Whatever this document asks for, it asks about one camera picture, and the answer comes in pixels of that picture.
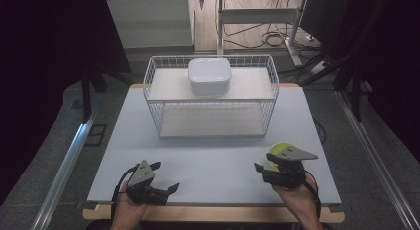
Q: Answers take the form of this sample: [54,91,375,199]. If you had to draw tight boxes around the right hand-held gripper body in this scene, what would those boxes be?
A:
[263,145,319,190]

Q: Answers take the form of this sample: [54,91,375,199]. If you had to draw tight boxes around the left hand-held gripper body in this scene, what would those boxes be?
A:
[125,160,169,206]

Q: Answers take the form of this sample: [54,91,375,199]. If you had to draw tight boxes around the green plate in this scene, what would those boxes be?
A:
[265,141,303,173]

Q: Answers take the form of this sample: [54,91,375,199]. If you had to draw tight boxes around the white wire rack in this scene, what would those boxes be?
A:
[142,54,281,139]

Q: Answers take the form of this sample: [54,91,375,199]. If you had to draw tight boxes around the white square bowl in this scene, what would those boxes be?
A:
[187,57,233,97]

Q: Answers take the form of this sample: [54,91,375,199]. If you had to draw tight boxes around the person's left hand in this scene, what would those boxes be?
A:
[113,182,150,226]

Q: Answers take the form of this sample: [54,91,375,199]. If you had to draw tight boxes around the person's right hand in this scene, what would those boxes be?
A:
[272,172,320,221]

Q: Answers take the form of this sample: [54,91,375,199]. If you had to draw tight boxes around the white power strip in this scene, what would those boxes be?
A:
[309,60,329,75]

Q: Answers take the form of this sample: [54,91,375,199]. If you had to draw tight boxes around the white cabinet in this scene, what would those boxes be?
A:
[106,0,195,50]

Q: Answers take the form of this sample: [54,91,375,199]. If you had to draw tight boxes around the dark curtain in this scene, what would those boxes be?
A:
[300,0,420,165]
[0,0,132,206]

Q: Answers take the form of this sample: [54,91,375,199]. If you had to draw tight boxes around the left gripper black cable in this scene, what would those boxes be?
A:
[110,164,141,222]

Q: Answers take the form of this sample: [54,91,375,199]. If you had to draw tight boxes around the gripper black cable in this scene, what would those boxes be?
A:
[110,164,141,222]
[303,170,323,220]

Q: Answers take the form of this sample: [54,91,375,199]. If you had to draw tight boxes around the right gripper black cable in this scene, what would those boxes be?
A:
[303,170,323,220]

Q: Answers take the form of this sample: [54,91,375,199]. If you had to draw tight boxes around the thin black floor cable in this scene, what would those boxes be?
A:
[312,118,328,146]

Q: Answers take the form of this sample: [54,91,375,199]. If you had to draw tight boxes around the aluminium rail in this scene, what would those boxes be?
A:
[30,111,97,230]
[334,90,420,230]

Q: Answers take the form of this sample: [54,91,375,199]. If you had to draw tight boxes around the black stand post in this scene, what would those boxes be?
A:
[350,62,363,123]
[80,66,93,123]

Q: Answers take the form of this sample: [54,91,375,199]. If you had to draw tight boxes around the black floor cables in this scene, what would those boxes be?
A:
[223,22,300,50]

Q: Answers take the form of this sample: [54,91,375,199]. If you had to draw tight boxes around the white metal desk frame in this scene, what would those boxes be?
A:
[216,0,309,67]

